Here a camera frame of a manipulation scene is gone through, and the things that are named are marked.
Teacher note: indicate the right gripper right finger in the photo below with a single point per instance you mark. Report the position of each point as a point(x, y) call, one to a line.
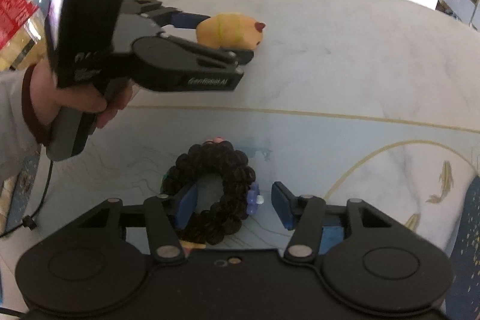
point(303, 215)

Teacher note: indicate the person left hand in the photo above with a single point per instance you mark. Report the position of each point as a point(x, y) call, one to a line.
point(47, 99)

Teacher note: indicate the yellow plush hamster toy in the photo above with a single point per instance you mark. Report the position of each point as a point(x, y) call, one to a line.
point(230, 31)

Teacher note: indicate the cola plastic bottle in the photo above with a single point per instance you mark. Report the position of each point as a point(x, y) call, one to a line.
point(23, 38)

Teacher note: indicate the black scrunchie with flower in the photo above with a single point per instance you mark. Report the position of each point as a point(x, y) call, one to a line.
point(228, 192)

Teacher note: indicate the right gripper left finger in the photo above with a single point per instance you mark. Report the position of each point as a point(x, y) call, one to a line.
point(164, 216)

